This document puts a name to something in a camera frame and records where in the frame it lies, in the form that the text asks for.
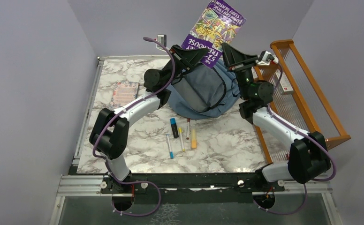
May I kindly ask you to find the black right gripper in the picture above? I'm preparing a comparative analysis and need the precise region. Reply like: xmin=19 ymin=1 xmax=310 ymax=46
xmin=221 ymin=43 xmax=259 ymax=100

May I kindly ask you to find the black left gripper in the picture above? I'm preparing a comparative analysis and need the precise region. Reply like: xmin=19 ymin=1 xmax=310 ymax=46
xmin=162 ymin=44 xmax=209 ymax=88

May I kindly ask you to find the blue student backpack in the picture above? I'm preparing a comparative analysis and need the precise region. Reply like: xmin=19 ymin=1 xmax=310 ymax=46
xmin=167 ymin=60 xmax=240 ymax=120

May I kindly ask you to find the purple activity book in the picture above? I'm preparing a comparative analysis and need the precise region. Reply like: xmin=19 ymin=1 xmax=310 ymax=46
xmin=182 ymin=0 xmax=246 ymax=68

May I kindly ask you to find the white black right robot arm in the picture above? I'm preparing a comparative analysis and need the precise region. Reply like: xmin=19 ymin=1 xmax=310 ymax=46
xmin=221 ymin=43 xmax=336 ymax=191

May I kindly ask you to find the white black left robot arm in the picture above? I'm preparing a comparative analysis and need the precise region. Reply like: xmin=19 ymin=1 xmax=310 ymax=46
xmin=89 ymin=45 xmax=209 ymax=193

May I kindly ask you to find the white red small box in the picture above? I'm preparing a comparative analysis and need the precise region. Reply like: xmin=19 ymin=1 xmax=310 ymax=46
xmin=275 ymin=72 xmax=294 ymax=95

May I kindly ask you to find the black blue highlighter marker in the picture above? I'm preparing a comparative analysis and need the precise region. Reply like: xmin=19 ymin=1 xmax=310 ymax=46
xmin=170 ymin=118 xmax=179 ymax=138

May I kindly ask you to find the yellow capped white pen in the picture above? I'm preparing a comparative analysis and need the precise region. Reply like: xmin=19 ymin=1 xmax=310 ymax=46
xmin=178 ymin=127 xmax=185 ymax=152

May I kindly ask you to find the orange highlighter marker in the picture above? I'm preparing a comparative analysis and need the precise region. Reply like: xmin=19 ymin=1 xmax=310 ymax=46
xmin=190 ymin=127 xmax=197 ymax=149

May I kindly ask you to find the red capped white pen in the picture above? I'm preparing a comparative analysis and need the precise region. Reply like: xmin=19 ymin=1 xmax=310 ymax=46
xmin=186 ymin=118 xmax=190 ymax=140

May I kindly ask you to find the blue capped white pen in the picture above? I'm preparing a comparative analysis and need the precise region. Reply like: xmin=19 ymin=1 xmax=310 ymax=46
xmin=166 ymin=134 xmax=174 ymax=159

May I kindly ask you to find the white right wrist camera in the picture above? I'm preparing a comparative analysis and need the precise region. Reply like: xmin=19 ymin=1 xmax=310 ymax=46
xmin=257 ymin=51 xmax=275 ymax=66

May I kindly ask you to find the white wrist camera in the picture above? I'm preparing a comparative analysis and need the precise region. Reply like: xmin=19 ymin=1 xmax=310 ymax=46
xmin=156 ymin=34 xmax=167 ymax=51
xmin=257 ymin=51 xmax=275 ymax=66

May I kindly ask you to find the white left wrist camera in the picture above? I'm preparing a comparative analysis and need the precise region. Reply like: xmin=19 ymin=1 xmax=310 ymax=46
xmin=156 ymin=34 xmax=167 ymax=51

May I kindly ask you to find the wooden wire rack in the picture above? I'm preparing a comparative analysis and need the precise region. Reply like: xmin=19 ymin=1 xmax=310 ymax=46
xmin=254 ymin=39 xmax=351 ymax=163

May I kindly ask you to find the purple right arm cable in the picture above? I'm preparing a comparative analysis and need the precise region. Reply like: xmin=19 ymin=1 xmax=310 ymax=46
xmin=252 ymin=62 xmax=337 ymax=216

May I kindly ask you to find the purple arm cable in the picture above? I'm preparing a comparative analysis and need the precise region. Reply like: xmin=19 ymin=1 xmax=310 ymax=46
xmin=252 ymin=62 xmax=337 ymax=216
xmin=91 ymin=37 xmax=177 ymax=218

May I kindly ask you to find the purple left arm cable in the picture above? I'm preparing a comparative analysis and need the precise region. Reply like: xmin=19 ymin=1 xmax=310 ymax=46
xmin=91 ymin=37 xmax=177 ymax=218

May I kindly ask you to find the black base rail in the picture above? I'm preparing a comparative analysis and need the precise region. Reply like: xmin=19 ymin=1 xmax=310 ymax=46
xmin=68 ymin=166 xmax=285 ymax=206

